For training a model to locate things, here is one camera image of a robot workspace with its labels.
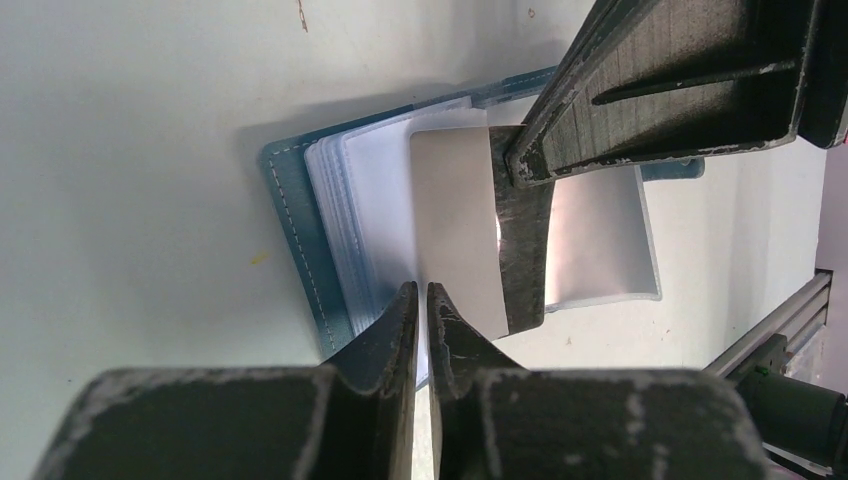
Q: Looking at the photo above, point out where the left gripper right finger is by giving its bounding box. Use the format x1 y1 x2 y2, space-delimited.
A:
427 283 772 479

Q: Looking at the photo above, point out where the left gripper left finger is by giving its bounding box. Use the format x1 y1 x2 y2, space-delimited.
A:
34 282 419 479

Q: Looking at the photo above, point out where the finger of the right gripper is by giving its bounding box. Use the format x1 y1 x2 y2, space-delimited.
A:
504 1 847 186
489 126 554 335

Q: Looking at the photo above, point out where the grey credit card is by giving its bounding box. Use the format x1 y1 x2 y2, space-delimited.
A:
409 127 508 340

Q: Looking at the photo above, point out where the blue leather card holder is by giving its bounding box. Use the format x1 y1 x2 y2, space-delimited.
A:
259 67 705 357

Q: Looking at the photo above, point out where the aluminium frame rail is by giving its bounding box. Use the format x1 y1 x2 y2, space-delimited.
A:
704 269 833 383

